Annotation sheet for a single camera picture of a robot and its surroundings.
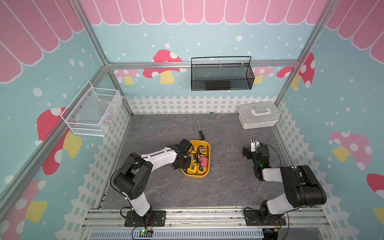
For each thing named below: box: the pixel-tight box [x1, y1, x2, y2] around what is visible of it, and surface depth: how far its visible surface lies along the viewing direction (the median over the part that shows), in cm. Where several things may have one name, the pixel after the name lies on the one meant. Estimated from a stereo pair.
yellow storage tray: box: [181, 140, 211, 179], surface depth 91 cm
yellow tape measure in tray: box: [186, 163, 198, 175], surface depth 91 cm
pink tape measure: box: [199, 156, 209, 167], surface depth 91 cm
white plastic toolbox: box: [238, 101, 281, 130], surface depth 108 cm
